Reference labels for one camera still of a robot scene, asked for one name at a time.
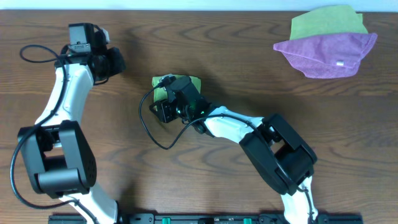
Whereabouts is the light green microfiber cloth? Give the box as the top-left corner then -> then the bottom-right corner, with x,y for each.
151,73 -> 202,103

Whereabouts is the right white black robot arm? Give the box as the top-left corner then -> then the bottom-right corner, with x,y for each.
149,74 -> 318,223

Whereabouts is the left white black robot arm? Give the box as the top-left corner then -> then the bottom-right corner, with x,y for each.
10,23 -> 127,223

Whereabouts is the purple microfiber cloth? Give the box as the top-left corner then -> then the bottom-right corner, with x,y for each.
273,33 -> 378,79

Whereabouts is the olive green cloth underneath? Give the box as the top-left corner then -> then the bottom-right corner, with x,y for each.
290,5 -> 368,40

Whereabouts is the right black cable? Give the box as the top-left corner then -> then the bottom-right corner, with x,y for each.
138,81 -> 315,224

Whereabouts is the black cable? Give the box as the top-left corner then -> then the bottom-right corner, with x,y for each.
9,44 -> 100,224
138,81 -> 315,224

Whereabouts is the left black cable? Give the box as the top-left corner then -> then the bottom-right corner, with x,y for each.
9,44 -> 100,224

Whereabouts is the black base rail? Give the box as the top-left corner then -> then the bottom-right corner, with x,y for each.
48,212 -> 364,224

